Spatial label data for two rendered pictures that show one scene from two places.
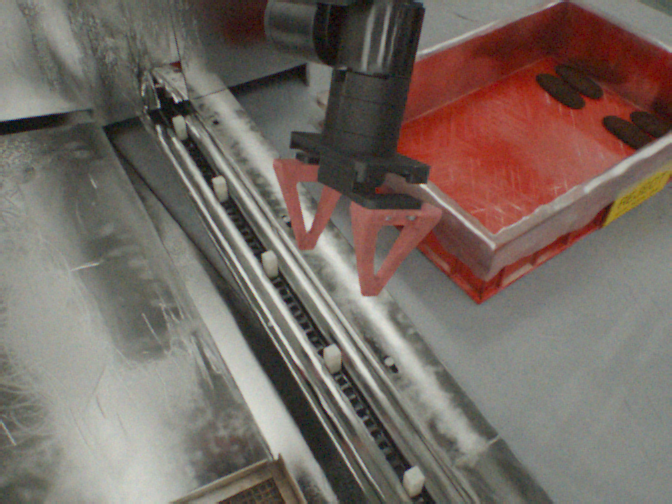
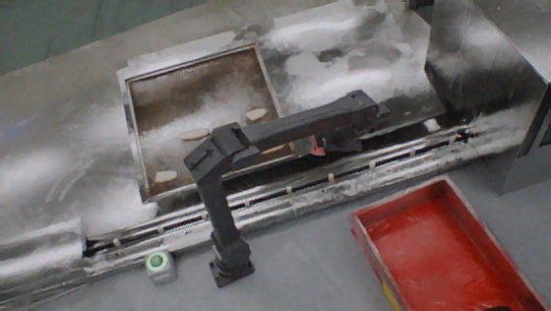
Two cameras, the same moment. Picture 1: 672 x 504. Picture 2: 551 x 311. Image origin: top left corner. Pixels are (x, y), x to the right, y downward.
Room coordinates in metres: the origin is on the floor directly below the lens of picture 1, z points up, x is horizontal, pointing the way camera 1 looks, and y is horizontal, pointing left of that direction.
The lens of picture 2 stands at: (0.51, -0.89, 2.17)
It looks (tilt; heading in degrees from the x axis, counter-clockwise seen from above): 52 degrees down; 112
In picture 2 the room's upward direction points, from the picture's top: 11 degrees counter-clockwise
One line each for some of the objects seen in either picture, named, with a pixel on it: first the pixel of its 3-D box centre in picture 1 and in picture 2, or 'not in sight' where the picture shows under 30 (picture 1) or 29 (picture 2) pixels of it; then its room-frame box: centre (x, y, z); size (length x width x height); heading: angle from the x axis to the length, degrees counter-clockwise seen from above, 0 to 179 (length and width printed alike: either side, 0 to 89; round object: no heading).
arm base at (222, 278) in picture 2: not in sight; (229, 262); (0.09, -0.34, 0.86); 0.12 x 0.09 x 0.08; 37
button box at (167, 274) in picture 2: not in sight; (162, 269); (-0.11, -0.39, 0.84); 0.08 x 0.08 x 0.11; 30
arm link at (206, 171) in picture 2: not in sight; (227, 203); (0.13, -0.30, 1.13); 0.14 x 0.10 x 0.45; 44
